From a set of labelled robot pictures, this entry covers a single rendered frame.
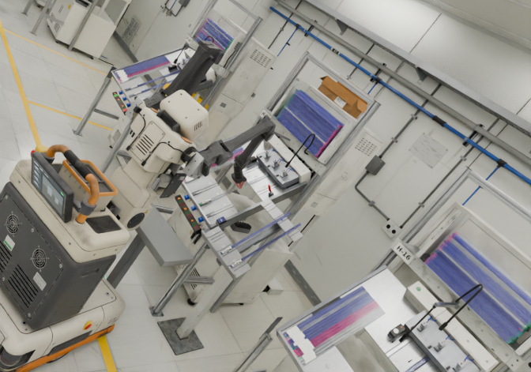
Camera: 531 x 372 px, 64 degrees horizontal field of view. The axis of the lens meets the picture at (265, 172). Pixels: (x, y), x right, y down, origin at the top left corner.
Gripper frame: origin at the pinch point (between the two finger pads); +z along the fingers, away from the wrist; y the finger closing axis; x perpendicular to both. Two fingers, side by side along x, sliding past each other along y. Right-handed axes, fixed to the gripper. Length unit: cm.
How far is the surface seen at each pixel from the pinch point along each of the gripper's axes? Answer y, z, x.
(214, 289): -40, 34, 43
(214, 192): 6.0, 1.3, 15.9
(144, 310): -16, 53, 84
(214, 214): -11.4, 2.3, 24.8
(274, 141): 18.6, -10.0, -39.6
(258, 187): -6.4, 1.2, -10.8
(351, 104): 8, -25, -100
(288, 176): -13.9, -5.0, -29.2
